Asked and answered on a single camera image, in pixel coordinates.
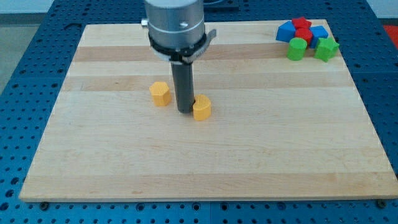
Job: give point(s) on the red star block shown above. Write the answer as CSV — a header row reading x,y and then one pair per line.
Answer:
x,y
301,23

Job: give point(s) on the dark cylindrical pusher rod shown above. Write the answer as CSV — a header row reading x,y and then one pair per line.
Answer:
x,y
183,84

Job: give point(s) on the blue cube block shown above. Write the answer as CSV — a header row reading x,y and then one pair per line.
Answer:
x,y
317,32

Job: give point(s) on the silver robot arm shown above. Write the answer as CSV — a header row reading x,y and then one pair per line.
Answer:
x,y
177,34

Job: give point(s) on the red round block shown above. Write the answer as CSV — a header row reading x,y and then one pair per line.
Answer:
x,y
305,34

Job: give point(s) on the yellow hexagon block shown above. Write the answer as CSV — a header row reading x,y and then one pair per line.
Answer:
x,y
160,93

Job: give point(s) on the blue triangular block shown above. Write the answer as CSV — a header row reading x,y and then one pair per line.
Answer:
x,y
286,32

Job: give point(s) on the black pusher mount ring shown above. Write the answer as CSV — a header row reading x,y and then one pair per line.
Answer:
x,y
183,55

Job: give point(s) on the wooden board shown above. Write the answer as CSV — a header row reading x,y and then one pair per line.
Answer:
x,y
278,130

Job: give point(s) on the green star block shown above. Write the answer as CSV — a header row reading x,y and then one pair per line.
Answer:
x,y
326,49

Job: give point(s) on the green cylinder block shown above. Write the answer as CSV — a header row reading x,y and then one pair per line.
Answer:
x,y
296,49

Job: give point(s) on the yellow heart block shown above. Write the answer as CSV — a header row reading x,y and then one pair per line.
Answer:
x,y
201,108

